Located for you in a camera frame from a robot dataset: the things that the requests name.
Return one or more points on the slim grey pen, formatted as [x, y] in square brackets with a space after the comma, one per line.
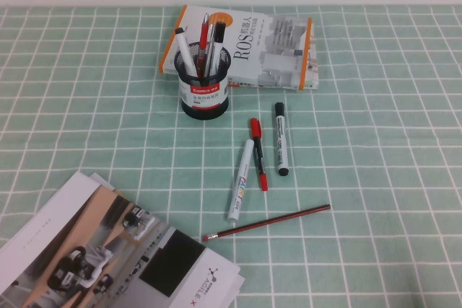
[210, 52]

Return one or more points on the red black striped pencil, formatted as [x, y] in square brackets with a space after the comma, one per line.
[267, 222]

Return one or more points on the thin colourful printed book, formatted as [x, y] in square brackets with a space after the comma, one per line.
[314, 70]

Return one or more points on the white paint marker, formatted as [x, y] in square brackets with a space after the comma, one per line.
[241, 178]

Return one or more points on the AgileX photo brochure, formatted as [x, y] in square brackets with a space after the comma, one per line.
[90, 250]

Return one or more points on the white whiteboard marker black cap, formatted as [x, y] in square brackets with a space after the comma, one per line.
[281, 138]

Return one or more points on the white orange ROS book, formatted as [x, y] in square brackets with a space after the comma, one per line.
[260, 48]

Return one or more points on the black mesh pen holder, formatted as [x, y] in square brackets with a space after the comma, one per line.
[205, 106]

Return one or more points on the black marker red caps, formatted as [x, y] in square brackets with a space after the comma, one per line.
[259, 153]

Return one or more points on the green checked tablecloth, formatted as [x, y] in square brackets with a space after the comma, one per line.
[379, 163]

